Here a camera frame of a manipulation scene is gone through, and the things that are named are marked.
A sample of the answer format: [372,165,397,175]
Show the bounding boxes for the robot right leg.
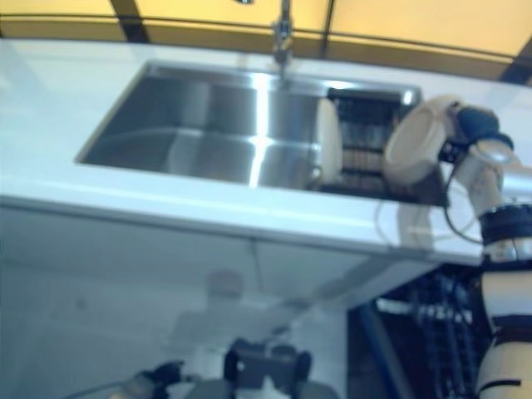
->
[269,348,334,399]

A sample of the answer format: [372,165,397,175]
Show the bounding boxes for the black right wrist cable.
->
[441,165,486,245]

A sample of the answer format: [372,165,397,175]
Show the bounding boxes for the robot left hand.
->
[140,360,187,391]

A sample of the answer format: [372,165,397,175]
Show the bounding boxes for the cream ceramic plate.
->
[382,94,466,187]
[317,97,345,185]

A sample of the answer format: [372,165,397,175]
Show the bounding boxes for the wide white cabinet door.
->
[0,204,264,294]

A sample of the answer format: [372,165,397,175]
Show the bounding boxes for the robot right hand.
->
[440,104,503,165]

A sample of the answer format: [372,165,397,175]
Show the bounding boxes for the dishwasher wire rack with tines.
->
[375,269,496,399]

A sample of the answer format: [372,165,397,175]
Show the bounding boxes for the black sink dish rack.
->
[319,86,452,208]

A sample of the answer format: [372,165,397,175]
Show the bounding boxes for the chrome gooseneck faucet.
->
[236,0,295,91]

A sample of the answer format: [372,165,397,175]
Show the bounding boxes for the white cabinet door beside dishwasher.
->
[252,238,395,301]

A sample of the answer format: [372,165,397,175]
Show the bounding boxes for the stainless steel sink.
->
[74,60,452,208]

